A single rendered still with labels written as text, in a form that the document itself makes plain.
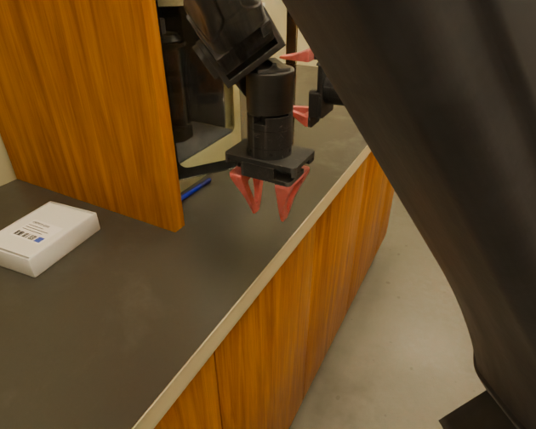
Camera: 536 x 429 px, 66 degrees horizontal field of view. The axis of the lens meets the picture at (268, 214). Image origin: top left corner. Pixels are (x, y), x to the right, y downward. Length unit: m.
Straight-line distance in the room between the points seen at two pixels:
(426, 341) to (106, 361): 1.54
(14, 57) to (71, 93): 0.15
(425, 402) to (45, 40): 1.61
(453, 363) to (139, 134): 1.55
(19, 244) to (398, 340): 1.53
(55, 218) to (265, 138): 0.50
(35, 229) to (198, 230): 0.29
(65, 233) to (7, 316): 0.17
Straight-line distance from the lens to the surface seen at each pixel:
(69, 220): 0.86
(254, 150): 0.52
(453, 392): 1.84
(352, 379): 1.76
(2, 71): 1.03
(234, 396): 0.90
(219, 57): 0.44
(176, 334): 0.63
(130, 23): 0.71
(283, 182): 0.51
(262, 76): 0.48
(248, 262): 0.74
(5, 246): 0.84
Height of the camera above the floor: 1.40
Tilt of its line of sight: 32 degrees down
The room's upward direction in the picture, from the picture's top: straight up
